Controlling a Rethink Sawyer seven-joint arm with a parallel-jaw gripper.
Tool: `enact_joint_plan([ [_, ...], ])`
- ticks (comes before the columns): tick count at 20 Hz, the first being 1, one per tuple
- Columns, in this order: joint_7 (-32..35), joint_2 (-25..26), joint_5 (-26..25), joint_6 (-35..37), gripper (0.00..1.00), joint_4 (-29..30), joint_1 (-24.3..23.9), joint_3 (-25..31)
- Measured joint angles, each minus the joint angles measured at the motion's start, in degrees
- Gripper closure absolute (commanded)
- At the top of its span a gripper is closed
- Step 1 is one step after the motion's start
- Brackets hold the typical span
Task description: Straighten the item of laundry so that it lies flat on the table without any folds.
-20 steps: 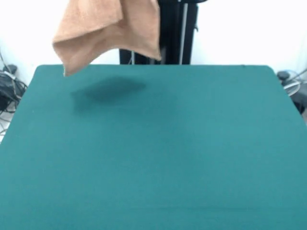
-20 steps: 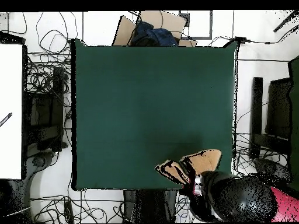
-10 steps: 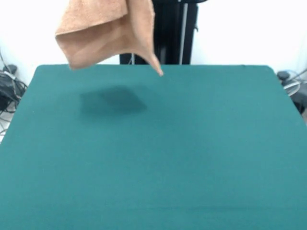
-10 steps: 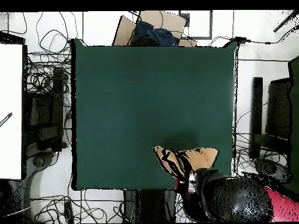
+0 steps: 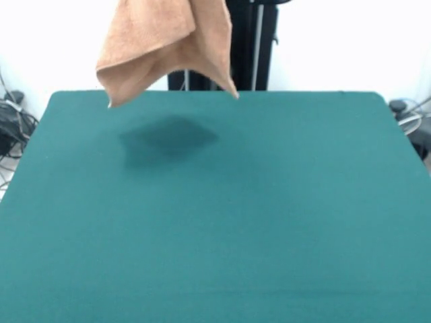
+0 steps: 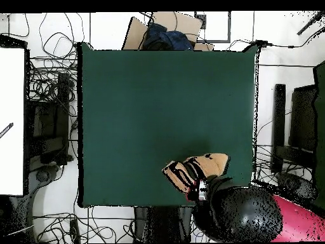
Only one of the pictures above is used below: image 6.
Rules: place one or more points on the tan terry towel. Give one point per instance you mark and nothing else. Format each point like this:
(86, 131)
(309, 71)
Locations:
(213, 162)

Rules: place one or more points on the open cardboard box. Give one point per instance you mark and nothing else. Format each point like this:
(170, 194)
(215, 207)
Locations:
(182, 24)

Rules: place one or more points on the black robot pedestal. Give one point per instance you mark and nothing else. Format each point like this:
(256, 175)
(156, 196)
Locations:
(162, 223)

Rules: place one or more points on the dark blue clothing pile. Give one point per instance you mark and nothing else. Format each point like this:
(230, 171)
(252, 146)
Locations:
(167, 38)

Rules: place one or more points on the white desk top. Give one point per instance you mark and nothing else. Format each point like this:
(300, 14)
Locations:
(11, 114)

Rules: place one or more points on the dark green table cloth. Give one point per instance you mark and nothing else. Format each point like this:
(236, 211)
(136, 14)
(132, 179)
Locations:
(122, 101)

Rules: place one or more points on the black power strip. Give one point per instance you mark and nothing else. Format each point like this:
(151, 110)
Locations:
(74, 230)

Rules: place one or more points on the dark green draped cloth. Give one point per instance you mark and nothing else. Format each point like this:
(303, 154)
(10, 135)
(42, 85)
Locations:
(320, 127)

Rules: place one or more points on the black tripod leg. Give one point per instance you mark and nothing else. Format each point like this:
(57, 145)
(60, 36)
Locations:
(308, 25)

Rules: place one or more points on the office chair base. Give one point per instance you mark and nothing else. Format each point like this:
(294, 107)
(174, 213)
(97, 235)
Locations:
(42, 176)
(294, 184)

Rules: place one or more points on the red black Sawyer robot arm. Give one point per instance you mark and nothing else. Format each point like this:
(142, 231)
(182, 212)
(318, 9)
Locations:
(241, 216)

